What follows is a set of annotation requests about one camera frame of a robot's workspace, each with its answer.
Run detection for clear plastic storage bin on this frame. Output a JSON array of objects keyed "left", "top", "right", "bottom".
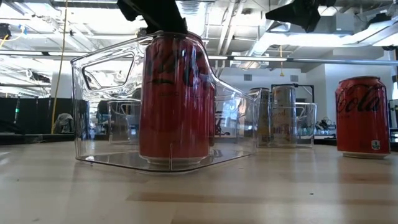
[
  {"left": 256, "top": 101, "right": 318, "bottom": 149},
  {"left": 107, "top": 99, "right": 142, "bottom": 146},
  {"left": 70, "top": 30, "right": 259, "bottom": 174}
]

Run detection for silver ventilation duct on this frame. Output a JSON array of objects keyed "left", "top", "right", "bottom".
[
  {"left": 176, "top": 0, "right": 206, "bottom": 19},
  {"left": 248, "top": 18, "right": 280, "bottom": 57}
]

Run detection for black partition panels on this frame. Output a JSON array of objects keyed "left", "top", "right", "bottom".
[{"left": 0, "top": 97, "right": 75, "bottom": 135}]

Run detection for yellow cable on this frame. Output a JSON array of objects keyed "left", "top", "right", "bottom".
[{"left": 50, "top": 0, "right": 69, "bottom": 135}]

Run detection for grey horizontal pipe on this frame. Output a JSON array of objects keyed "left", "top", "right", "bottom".
[{"left": 285, "top": 57, "right": 398, "bottom": 67}]

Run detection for chair with grey jacket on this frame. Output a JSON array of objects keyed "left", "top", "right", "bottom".
[{"left": 52, "top": 113, "right": 77, "bottom": 135}]

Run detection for yellow hanging cord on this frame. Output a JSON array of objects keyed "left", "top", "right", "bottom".
[{"left": 279, "top": 45, "right": 285, "bottom": 78}]

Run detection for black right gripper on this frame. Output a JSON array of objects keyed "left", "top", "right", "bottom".
[{"left": 266, "top": 0, "right": 338, "bottom": 34}]

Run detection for black ceiling device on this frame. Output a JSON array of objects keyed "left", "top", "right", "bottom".
[{"left": 0, "top": 23, "right": 12, "bottom": 40}]

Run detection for white pillar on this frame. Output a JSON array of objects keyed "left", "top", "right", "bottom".
[{"left": 51, "top": 59, "right": 74, "bottom": 100}]

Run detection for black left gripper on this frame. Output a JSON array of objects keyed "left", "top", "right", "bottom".
[{"left": 116, "top": 0, "right": 189, "bottom": 34}]

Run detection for black pole green light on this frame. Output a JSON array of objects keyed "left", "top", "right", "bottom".
[{"left": 14, "top": 98, "right": 21, "bottom": 125}]

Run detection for black monitor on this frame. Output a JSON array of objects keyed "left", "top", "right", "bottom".
[{"left": 390, "top": 98, "right": 398, "bottom": 142}]

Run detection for red Coca-Cola Zero can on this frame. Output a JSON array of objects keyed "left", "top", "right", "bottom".
[
  {"left": 139, "top": 30, "right": 217, "bottom": 166},
  {"left": 335, "top": 75, "right": 392, "bottom": 160}
]

